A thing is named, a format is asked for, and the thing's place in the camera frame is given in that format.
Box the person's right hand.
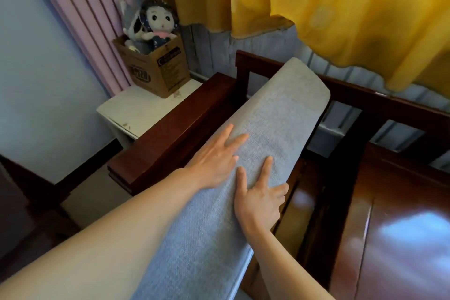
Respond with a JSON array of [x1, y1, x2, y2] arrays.
[[233, 156, 290, 237]]

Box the person's left hand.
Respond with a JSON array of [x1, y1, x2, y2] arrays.
[[184, 124, 249, 190]]

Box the dark wooden sofa with console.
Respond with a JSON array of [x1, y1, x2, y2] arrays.
[[107, 50, 450, 300]]

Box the grey seat cushion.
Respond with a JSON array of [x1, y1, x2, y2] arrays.
[[132, 57, 331, 300]]

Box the person's right forearm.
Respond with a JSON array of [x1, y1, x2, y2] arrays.
[[246, 224, 335, 300]]

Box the person's left forearm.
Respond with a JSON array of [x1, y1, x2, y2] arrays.
[[0, 168, 206, 300]]

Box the white side table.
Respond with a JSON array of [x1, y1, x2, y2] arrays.
[[97, 78, 204, 151]]

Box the brown box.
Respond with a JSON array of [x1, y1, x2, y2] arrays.
[[112, 32, 192, 99]]

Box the white radiator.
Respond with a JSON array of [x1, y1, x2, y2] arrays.
[[182, 23, 450, 170]]

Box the plush doll toys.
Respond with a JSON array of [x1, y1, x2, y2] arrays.
[[140, 0, 180, 52]]

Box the grey white plush cat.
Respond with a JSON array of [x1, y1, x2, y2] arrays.
[[120, 0, 152, 54]]

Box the pink curtain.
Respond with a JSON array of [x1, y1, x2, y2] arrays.
[[24, 0, 136, 97]]

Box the yellow patterned curtain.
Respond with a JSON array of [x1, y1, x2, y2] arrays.
[[142, 0, 450, 100]]

